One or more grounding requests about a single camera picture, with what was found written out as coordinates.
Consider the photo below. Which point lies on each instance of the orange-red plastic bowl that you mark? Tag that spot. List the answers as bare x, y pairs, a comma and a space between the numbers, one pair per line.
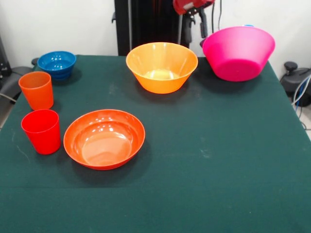
104, 145

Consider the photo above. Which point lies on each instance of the orange plastic cup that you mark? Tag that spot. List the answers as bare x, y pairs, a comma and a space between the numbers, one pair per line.
36, 92

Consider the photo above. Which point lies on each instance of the large magenta plastic bowl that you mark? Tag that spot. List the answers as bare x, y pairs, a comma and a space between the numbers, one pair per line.
238, 53

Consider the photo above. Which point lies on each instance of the dark green table cloth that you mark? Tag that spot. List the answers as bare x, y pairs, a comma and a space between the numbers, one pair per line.
182, 199

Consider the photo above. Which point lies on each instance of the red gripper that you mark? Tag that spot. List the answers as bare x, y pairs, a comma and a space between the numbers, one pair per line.
189, 4

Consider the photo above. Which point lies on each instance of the purple plastic bowl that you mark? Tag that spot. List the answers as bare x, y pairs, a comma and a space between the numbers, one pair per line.
202, 43

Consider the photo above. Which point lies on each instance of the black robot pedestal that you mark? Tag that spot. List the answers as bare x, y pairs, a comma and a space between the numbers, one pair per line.
150, 24

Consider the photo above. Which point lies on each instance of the red plastic cup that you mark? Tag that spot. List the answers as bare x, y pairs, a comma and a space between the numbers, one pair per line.
41, 136

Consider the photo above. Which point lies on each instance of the small dark blue bowl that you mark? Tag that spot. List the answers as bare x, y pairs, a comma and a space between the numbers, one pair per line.
57, 65

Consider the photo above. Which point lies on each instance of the black office chair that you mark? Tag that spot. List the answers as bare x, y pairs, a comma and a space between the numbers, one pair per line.
291, 80
9, 85

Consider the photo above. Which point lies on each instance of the orange plastic bowl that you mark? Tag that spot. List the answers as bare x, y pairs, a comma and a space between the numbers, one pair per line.
161, 80

